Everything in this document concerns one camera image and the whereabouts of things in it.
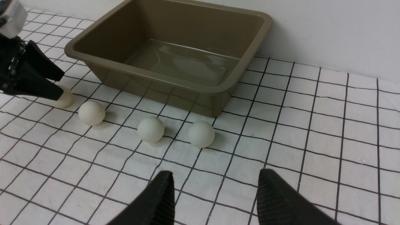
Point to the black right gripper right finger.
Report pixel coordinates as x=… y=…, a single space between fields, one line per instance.
x=279 y=204

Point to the olive green plastic bin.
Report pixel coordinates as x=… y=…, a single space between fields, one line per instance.
x=183 y=53

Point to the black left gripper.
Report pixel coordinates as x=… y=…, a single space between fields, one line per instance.
x=25 y=70

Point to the white checkered tablecloth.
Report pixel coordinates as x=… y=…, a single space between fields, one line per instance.
x=334 y=137

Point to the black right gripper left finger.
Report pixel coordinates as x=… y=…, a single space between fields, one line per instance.
x=154 y=206

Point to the white ping-pong ball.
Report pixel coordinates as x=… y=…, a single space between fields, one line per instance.
x=201 y=134
x=150 y=129
x=91 y=113
x=65 y=100

